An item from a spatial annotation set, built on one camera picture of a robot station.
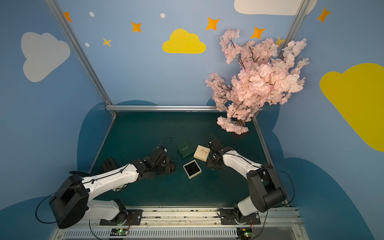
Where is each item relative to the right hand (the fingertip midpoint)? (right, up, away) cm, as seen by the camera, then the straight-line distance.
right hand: (214, 162), depth 91 cm
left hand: (-24, -1, -7) cm, 25 cm away
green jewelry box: (-19, +7, +7) cm, 22 cm away
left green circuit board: (-49, -29, -21) cm, 61 cm away
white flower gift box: (-8, +5, +5) cm, 10 cm away
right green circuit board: (+12, -29, -20) cm, 38 cm away
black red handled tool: (-69, -1, -18) cm, 72 cm away
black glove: (-66, -1, 0) cm, 66 cm away
